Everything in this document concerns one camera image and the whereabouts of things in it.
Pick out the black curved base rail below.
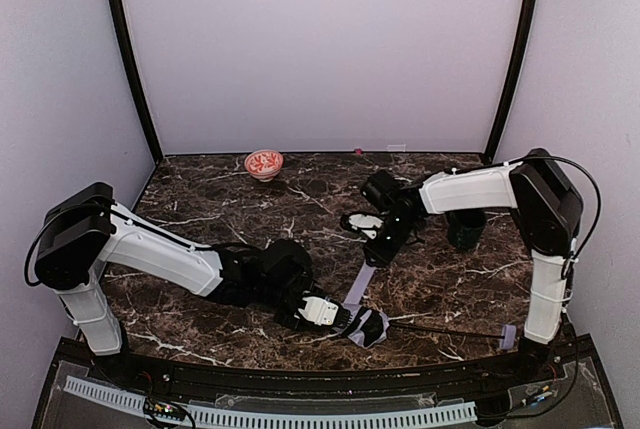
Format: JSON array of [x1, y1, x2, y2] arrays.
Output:
[[45, 334, 596, 401]]

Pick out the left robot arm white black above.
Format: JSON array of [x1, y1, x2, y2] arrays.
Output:
[[24, 182, 336, 356]]

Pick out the red patterned ceramic bowl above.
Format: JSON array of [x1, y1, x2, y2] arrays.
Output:
[[244, 150, 284, 182]]

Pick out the small circuit board with wires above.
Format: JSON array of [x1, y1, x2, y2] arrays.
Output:
[[142, 396, 197, 429]]

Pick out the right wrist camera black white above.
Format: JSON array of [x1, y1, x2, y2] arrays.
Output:
[[340, 212, 383, 239]]

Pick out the left black corner post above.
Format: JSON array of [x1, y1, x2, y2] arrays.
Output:
[[108, 0, 164, 165]]

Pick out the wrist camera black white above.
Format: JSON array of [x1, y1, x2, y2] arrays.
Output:
[[296, 295, 366, 336], [340, 212, 383, 239]]

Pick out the dark green mug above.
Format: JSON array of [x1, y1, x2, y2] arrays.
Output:
[[446, 209, 487, 251]]

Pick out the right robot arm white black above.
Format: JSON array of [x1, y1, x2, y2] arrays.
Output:
[[360, 148, 592, 345]]

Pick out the lavender folding umbrella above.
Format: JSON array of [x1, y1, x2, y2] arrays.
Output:
[[335, 262, 517, 350]]

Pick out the white slotted cable duct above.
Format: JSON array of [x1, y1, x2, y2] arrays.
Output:
[[63, 376, 477, 428]]

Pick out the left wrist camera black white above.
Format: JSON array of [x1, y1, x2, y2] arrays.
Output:
[[296, 295, 366, 336]]

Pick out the right black corner post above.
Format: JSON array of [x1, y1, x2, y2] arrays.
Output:
[[481, 0, 537, 163]]

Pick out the black corner post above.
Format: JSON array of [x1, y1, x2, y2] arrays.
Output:
[[481, 0, 537, 163], [108, 0, 164, 165]]

